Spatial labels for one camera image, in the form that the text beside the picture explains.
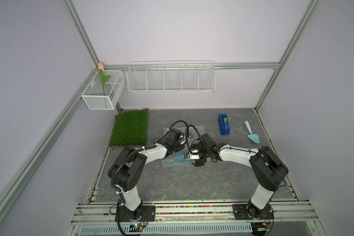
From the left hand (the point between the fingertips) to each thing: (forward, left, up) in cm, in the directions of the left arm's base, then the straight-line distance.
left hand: (179, 138), depth 95 cm
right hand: (-8, -8, -3) cm, 12 cm away
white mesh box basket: (+22, +44, +24) cm, 55 cm away
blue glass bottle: (-14, 0, +2) cm, 14 cm away
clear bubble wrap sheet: (-6, -6, +13) cm, 16 cm away
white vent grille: (-46, +34, -7) cm, 57 cm away
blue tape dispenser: (+12, -33, -1) cm, 35 cm away
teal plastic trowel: (+1, -53, -6) cm, 54 cm away
